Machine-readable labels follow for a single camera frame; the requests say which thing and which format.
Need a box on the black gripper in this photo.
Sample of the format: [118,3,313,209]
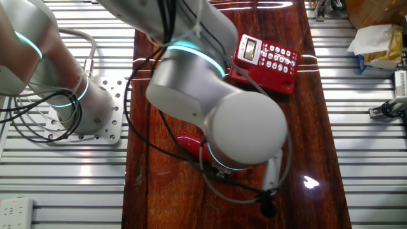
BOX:
[203,162,232,178]

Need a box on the red telephone handset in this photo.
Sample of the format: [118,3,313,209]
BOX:
[176,130,255,174]

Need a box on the red telephone base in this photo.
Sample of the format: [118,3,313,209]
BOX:
[228,33,301,96]

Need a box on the glossy wood-grain board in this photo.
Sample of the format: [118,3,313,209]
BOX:
[120,0,352,229]

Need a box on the metal clamp tool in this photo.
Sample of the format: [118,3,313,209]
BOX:
[368,97,407,120]

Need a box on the blue carton box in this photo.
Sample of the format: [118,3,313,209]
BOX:
[355,53,397,77]

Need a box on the white tissue paper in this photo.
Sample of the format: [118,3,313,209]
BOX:
[347,24,397,57]

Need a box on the white power strip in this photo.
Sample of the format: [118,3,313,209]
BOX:
[0,196,35,229]

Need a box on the yellow package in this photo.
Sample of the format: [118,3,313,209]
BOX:
[362,24,404,71]

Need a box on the brown cardboard box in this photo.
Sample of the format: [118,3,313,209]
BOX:
[345,0,407,31]

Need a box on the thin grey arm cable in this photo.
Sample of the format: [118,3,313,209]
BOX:
[146,0,293,205]

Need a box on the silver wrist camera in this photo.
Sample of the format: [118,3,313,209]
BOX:
[261,148,284,192]

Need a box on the black cable plug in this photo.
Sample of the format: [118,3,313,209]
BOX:
[259,190,278,219]

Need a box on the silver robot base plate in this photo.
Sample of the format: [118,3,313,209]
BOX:
[43,76,128,146]

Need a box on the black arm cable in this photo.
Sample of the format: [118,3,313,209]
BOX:
[157,0,223,182]
[123,0,271,195]

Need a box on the black base power cable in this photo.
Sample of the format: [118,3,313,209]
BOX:
[0,81,84,144]

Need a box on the grey cable with metal connector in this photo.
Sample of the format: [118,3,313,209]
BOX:
[59,27,98,79]

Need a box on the metal clamp bracket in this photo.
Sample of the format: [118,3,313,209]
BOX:
[313,0,344,22]

